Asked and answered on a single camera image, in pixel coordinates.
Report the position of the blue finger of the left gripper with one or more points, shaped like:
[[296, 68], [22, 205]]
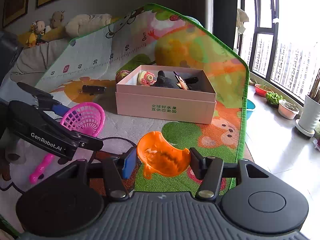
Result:
[[86, 141], [60, 109]]

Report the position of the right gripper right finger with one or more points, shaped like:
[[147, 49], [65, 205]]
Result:
[[209, 171]]

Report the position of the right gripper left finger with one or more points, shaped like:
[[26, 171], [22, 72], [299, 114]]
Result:
[[115, 170]]

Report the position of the pink plastic strainer toy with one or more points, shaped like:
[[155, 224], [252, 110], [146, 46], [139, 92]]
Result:
[[87, 118]]

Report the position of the black stick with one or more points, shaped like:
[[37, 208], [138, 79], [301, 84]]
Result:
[[93, 90]]

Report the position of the orange pumpkin mould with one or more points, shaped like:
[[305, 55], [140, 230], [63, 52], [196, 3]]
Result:
[[160, 157]]

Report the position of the pink yellow cupcake toy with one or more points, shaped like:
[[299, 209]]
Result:
[[121, 74]]

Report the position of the cartoon girl rubber keychain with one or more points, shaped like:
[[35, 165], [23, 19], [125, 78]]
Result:
[[181, 82]]

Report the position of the black plush toy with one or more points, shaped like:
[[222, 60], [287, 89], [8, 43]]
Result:
[[164, 82]]

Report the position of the colourful play mat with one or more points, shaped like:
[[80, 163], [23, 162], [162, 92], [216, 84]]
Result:
[[88, 69]]

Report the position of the pink cardboard box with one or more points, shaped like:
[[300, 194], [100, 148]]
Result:
[[165, 97]]

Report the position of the small doll figure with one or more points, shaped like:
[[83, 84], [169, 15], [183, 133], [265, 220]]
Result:
[[38, 30]]

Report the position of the cream plush pillow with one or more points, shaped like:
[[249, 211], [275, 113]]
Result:
[[84, 24]]

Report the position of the brown plush animal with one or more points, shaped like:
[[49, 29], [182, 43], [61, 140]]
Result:
[[56, 19]]

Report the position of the pink bowl planter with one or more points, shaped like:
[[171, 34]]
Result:
[[287, 109]]

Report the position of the potted palm white pot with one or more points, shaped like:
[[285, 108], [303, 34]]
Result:
[[307, 122]]

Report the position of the left framed picture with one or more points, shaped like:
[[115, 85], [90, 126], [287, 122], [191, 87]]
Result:
[[14, 9]]

